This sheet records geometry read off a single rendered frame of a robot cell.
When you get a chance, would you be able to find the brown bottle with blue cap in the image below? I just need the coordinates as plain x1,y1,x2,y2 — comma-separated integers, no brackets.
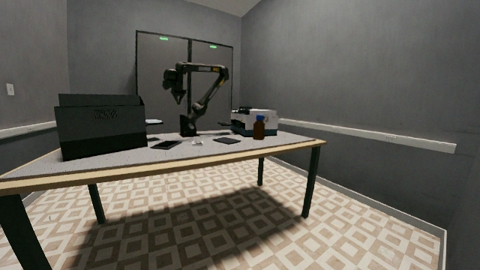
253,115,265,140

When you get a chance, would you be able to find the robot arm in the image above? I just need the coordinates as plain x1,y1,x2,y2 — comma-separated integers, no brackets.
163,61,230,127

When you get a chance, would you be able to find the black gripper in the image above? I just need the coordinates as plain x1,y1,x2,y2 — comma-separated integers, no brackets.
171,82,187,105

